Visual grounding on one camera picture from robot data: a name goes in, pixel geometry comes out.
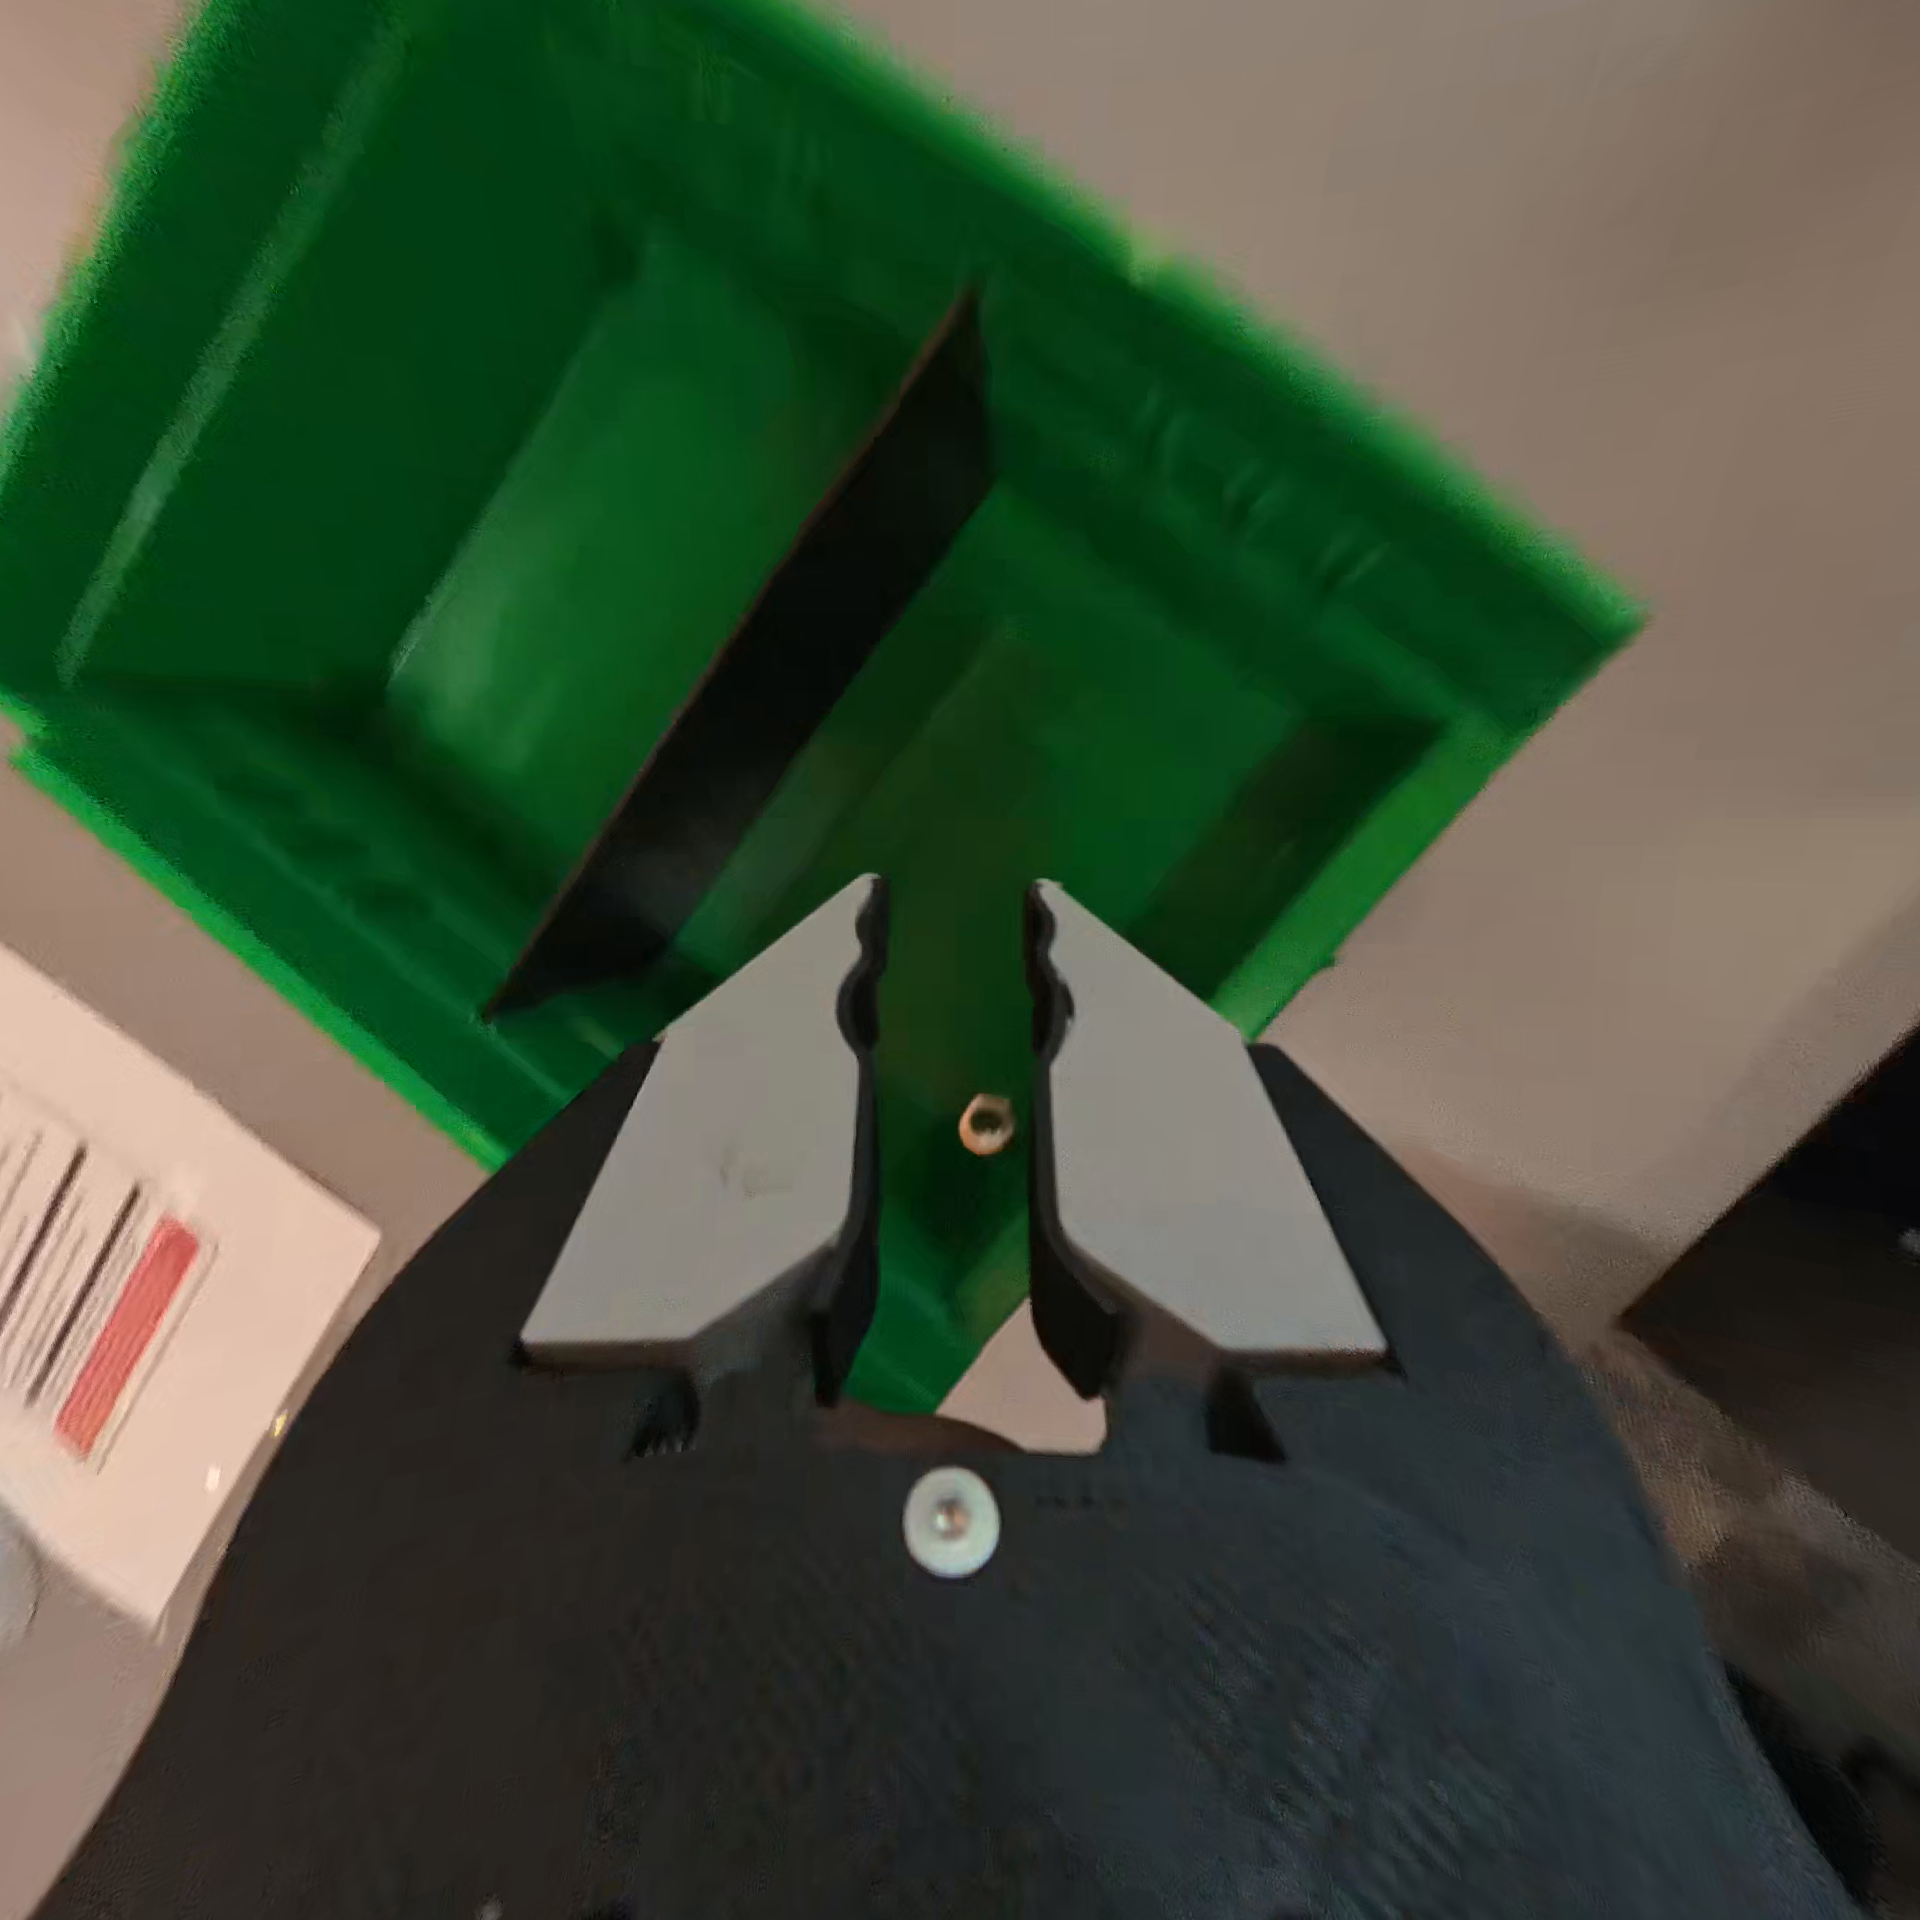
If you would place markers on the black mesh office chair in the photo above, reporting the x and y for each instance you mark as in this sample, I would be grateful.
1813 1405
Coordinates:
1800 1274

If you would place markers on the green plastic object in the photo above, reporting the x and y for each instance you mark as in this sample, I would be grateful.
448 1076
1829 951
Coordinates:
374 451

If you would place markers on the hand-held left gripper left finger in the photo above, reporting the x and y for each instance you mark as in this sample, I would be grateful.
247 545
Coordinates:
704 1185

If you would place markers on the printed sheet with red label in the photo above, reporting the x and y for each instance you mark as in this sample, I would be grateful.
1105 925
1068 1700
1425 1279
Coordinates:
225 1200

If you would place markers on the steel hex nut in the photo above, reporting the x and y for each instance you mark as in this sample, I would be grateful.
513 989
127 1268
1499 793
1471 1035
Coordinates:
968 1133

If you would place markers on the black bin divider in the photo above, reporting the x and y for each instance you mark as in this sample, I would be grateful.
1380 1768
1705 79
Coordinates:
810 631

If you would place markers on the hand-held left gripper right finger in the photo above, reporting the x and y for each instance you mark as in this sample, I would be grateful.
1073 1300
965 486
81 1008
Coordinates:
1184 1200

